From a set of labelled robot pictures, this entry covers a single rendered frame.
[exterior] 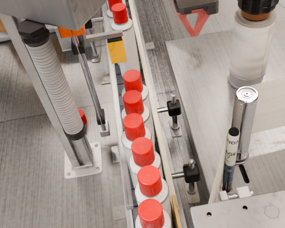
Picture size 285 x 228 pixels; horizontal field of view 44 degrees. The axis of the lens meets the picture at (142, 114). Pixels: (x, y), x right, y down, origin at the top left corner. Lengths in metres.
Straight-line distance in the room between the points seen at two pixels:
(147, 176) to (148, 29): 0.73
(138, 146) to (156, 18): 0.74
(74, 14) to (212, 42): 0.67
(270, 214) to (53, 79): 0.31
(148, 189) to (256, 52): 0.43
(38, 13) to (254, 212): 0.32
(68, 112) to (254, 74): 0.48
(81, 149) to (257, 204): 0.46
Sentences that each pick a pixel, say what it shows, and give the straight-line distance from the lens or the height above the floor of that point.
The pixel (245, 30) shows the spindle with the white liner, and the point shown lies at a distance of 0.78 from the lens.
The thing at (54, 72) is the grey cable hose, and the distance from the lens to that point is 0.48.
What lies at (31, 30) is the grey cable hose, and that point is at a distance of 0.44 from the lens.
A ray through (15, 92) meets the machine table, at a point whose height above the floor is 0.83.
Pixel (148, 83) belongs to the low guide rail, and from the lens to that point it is 0.86.
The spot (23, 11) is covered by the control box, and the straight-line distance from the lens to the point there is 0.45.
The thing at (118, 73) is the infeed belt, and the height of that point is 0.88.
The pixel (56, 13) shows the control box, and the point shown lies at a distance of 0.41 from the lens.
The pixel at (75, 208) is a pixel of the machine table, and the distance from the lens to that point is 0.80.
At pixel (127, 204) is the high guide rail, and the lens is 0.63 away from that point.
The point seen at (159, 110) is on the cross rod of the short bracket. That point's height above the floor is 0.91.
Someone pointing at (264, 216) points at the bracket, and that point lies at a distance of 0.42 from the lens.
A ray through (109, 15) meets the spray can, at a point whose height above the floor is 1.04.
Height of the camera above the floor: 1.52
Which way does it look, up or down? 49 degrees down
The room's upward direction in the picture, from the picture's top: 10 degrees counter-clockwise
